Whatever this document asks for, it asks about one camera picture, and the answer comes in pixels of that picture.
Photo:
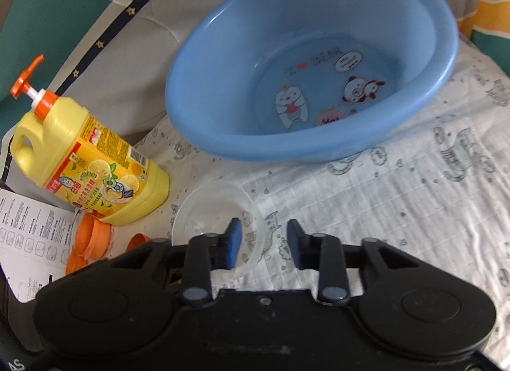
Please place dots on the white instruction sheet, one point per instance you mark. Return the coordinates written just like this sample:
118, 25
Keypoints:
28, 235

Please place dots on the orange cup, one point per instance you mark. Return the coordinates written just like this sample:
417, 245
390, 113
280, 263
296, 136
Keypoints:
95, 235

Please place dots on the blue plastic basin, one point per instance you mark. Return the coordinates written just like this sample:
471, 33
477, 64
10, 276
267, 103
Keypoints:
239, 76

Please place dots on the yellow dish soap pump bottle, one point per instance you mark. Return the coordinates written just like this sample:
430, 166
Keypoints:
59, 135

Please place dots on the clear plastic bowl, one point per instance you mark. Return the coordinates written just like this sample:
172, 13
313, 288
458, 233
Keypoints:
207, 211

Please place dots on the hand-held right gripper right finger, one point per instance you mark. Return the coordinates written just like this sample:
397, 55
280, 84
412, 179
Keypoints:
297, 247

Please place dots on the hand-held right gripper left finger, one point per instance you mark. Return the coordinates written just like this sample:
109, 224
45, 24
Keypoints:
233, 243

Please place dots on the white printed bed sheet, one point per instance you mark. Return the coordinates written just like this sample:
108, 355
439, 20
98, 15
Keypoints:
398, 195

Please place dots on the teal grey striped quilt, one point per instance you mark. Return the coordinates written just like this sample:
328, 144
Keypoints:
139, 56

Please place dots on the orange shallow dish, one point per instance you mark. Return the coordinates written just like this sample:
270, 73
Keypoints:
81, 263

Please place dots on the small dark orange bowl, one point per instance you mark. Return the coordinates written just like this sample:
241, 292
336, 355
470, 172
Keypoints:
138, 241

